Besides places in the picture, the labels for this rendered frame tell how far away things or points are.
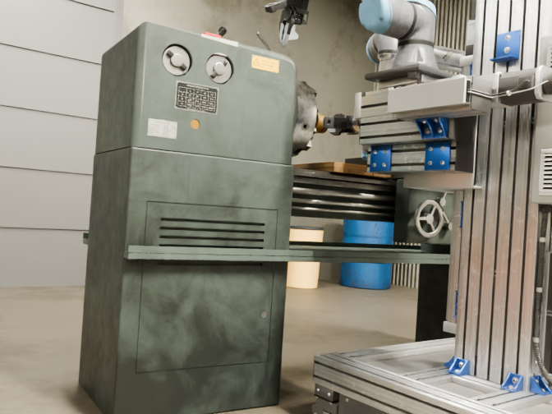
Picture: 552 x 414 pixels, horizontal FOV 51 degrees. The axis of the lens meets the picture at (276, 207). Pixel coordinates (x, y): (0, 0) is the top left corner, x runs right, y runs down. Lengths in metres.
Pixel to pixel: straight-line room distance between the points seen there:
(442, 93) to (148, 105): 0.88
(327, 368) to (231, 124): 0.86
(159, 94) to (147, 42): 0.16
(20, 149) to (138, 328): 3.08
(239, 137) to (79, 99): 3.09
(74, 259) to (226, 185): 3.11
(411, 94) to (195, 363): 1.09
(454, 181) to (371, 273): 3.96
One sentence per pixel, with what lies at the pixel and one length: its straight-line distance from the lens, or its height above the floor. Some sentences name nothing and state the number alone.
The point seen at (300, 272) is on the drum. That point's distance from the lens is 5.45.
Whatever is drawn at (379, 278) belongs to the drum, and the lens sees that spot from 5.84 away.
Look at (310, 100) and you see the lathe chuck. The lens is 2.30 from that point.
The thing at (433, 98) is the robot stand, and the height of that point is 1.03.
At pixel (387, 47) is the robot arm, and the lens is 2.22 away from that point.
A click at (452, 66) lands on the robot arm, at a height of 1.31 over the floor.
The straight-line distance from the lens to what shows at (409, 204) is 2.45.
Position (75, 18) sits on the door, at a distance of 5.10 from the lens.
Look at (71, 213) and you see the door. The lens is 4.92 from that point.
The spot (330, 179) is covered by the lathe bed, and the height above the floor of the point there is 0.84.
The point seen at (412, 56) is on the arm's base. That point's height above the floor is 1.21.
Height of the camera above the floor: 0.69
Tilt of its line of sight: 1 degrees up
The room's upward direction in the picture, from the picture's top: 4 degrees clockwise
